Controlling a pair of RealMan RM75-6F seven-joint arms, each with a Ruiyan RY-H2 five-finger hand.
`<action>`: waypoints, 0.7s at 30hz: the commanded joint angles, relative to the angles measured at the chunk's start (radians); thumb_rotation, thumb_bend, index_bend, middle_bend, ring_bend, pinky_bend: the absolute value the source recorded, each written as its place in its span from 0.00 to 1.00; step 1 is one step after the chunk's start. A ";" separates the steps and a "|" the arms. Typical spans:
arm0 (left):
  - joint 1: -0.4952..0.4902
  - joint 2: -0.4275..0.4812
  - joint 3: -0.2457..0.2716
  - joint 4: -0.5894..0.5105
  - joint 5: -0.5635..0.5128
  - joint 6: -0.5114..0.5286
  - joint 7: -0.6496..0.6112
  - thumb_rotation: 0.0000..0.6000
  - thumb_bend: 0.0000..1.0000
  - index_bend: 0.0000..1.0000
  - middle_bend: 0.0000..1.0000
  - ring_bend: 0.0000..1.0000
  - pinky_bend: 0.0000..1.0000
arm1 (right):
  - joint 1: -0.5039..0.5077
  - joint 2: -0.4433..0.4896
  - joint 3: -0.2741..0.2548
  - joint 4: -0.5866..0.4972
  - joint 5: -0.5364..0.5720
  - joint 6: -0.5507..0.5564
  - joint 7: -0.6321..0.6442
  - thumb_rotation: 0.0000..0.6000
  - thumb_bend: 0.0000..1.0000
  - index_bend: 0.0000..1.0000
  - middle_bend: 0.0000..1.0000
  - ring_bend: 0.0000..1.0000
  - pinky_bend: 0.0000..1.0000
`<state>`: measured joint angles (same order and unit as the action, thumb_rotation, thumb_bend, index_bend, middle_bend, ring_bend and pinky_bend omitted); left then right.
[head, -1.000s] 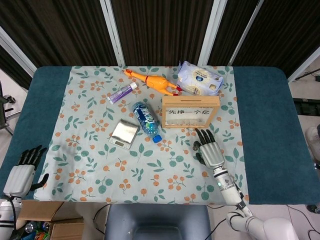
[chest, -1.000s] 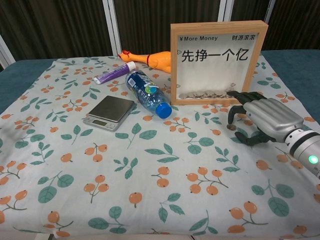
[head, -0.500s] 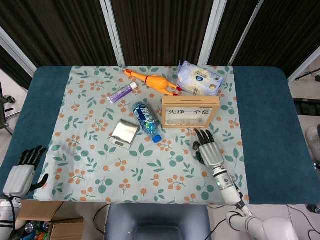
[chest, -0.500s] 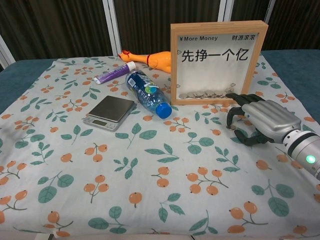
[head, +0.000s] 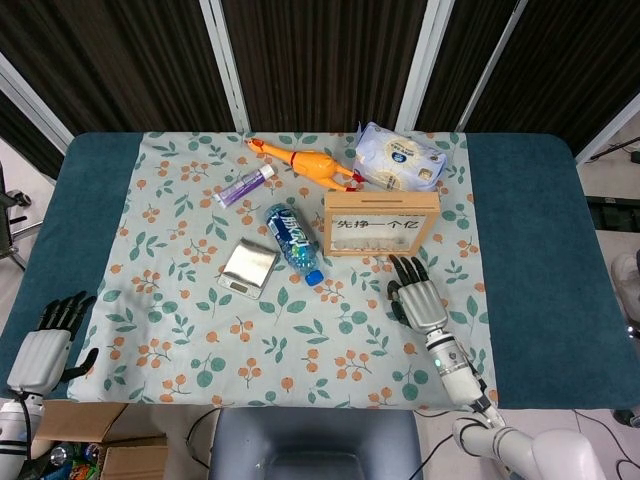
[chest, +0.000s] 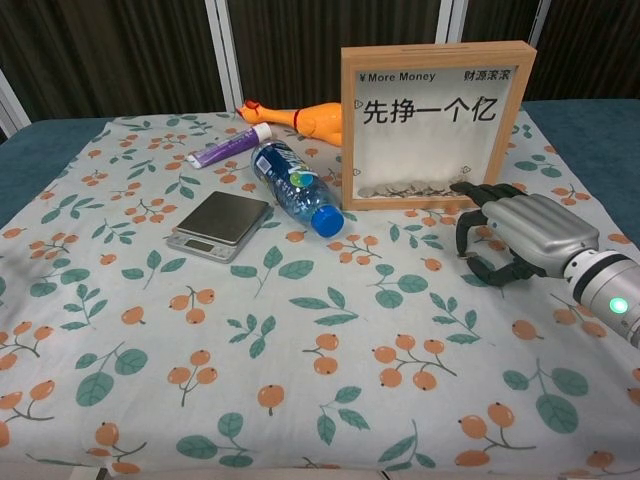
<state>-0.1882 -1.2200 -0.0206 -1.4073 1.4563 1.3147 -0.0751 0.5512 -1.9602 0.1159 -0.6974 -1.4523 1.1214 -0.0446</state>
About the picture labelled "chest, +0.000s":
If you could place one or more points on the purple toothpaste tube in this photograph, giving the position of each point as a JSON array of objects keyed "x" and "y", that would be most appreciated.
[{"x": 225, "y": 150}]

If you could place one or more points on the black and silver right hand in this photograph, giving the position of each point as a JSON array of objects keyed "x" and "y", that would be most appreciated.
[{"x": 540, "y": 225}]

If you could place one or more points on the pile of silver coins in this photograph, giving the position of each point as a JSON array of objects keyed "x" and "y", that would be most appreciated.
[{"x": 400, "y": 190}]

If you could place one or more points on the wooden frame money box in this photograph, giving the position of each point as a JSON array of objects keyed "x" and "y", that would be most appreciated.
[{"x": 350, "y": 125}]

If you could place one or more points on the yellow rubber chicken toy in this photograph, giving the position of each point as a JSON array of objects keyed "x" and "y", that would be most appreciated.
[{"x": 320, "y": 120}]

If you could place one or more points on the floral print tablecloth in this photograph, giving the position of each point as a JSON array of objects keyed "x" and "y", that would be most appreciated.
[{"x": 300, "y": 325}]

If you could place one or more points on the silver digital pocket scale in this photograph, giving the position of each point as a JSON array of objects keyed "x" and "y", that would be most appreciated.
[{"x": 220, "y": 217}]

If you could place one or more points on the blue capped water bottle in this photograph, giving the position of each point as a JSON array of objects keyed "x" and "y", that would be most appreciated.
[{"x": 295, "y": 190}]

